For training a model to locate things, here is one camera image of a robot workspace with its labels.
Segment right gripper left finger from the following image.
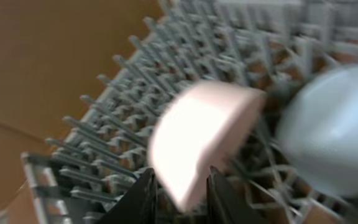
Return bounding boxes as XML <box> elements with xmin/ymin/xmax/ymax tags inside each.
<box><xmin>96</xmin><ymin>168</ymin><xmax>157</xmax><ymax>224</ymax></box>

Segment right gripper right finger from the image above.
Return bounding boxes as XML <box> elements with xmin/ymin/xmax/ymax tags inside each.
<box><xmin>206</xmin><ymin>166</ymin><xmax>268</xmax><ymax>224</ymax></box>

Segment pink bowl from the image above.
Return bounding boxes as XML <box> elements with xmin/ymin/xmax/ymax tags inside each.
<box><xmin>147</xmin><ymin>80</ymin><xmax>266</xmax><ymax>213</ymax></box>

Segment light blue bowl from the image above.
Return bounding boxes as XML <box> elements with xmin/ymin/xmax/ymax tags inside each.
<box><xmin>276</xmin><ymin>65</ymin><xmax>358</xmax><ymax>198</ymax></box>

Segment grey dishwasher rack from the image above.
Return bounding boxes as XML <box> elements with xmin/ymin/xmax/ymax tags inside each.
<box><xmin>22</xmin><ymin>1</ymin><xmax>358</xmax><ymax>224</ymax></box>

